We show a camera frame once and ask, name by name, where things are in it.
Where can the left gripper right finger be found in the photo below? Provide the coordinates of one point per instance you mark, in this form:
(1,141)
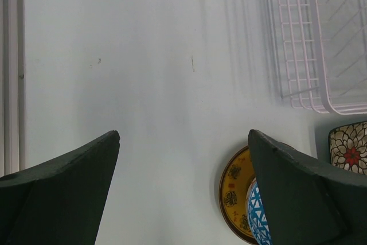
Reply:
(307,201)

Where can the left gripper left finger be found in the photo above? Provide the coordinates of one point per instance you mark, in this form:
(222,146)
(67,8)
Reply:
(60,201)

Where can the blue patterned bowl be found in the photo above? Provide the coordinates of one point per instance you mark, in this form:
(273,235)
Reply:
(256,215)

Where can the yellow round plate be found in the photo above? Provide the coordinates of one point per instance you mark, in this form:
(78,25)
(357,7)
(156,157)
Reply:
(237,177)

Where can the clear wire dish rack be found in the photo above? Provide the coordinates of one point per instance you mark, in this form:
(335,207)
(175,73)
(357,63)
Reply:
(319,49)

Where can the black floral square plate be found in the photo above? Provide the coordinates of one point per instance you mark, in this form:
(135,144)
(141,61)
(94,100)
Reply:
(347,146)

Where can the aluminium rail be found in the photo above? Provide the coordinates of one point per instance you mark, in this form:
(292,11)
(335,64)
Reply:
(12,86)

